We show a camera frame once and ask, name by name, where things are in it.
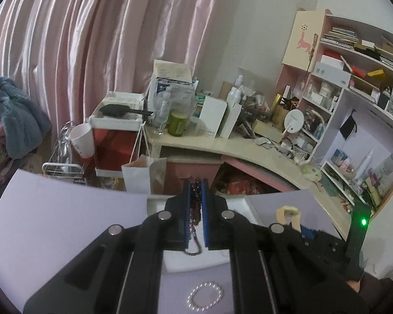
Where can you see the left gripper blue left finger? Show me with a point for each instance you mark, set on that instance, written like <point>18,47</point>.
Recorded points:
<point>177,228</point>

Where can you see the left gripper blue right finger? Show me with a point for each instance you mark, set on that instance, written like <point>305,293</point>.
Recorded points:
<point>215,231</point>

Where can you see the cream wide bangle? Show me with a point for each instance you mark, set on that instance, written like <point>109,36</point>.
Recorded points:
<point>289,215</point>

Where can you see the white jewelry tray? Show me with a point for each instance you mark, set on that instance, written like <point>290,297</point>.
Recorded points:
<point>179,262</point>

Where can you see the white paper gift bag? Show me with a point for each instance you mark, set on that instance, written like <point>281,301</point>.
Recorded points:
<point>144,174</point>

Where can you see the green glass jar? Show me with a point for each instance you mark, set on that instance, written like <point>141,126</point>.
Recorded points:
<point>177,123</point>

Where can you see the red storage box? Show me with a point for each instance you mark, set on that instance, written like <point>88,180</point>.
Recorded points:
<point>113,150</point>

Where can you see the white carton box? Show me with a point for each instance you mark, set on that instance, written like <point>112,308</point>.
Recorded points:
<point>211,116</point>

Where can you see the black pouch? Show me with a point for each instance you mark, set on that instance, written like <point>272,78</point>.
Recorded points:
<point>349,126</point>

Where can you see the clear plastic bag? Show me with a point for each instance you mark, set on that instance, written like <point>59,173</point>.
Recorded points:
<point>182,99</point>

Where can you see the white paper cup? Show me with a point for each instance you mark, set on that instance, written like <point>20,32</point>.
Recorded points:
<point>82,139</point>

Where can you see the round white mirror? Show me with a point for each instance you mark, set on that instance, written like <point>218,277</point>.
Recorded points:
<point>293,122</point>

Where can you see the black hairbrush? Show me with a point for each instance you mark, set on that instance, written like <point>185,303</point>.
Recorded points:
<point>119,110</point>

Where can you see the pink white shelf unit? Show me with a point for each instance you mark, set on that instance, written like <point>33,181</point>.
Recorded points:
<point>332,65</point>

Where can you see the blue fleece blanket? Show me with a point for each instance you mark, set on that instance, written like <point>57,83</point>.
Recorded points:
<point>25,125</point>

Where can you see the pink curtain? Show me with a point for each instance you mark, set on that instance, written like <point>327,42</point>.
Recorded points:
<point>68,54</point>

